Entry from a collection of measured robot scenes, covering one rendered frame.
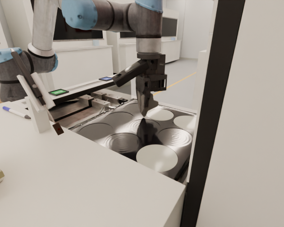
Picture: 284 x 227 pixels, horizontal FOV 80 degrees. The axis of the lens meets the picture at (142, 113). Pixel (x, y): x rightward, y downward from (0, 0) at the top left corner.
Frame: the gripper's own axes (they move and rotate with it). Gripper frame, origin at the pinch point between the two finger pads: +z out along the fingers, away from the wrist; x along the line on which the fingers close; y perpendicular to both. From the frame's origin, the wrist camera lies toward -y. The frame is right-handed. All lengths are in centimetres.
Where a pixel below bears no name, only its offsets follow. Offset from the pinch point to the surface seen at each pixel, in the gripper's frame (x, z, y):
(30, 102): -10.0, -12.3, -29.7
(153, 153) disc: -19.5, 1.6, -5.3
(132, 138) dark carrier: -11.0, 1.7, -7.7
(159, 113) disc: 0.4, 1.6, 7.4
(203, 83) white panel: -35.7, -20.7, -8.0
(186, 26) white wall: 668, -50, 505
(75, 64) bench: 338, 34, -7
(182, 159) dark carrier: -24.3, 1.6, 0.3
